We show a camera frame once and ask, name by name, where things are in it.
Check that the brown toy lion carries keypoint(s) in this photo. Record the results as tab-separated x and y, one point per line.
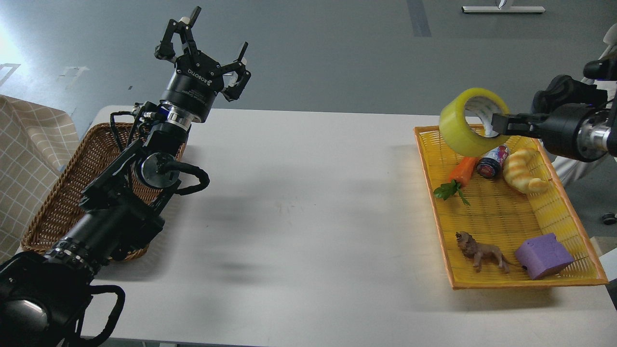
478	251

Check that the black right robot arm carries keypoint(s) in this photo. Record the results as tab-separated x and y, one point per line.
604	131

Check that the small drink can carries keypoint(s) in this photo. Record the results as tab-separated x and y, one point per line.
491	164

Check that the purple foam block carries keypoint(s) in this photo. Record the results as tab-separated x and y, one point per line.
543	256

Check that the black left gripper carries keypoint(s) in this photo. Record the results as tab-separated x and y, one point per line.
194	85

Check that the orange toy carrot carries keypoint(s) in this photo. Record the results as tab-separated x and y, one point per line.
459	178

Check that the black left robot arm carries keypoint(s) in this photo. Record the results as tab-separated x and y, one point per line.
49	300

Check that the toy croissant bread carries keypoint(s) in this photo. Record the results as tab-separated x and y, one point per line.
518	176

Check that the black gloved hand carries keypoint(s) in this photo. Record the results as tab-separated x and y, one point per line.
564	90

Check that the white metal stand base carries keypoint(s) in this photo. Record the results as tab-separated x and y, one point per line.
503	7

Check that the brown wicker basket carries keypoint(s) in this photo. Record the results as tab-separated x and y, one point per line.
67	193

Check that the yellow tape roll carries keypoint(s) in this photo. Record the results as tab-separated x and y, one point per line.
458	133

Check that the beige checkered cloth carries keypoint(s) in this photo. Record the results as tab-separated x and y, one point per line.
36	143

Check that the yellow plastic basket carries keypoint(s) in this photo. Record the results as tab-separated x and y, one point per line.
498	214

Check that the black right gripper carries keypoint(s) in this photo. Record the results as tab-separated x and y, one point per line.
557	129

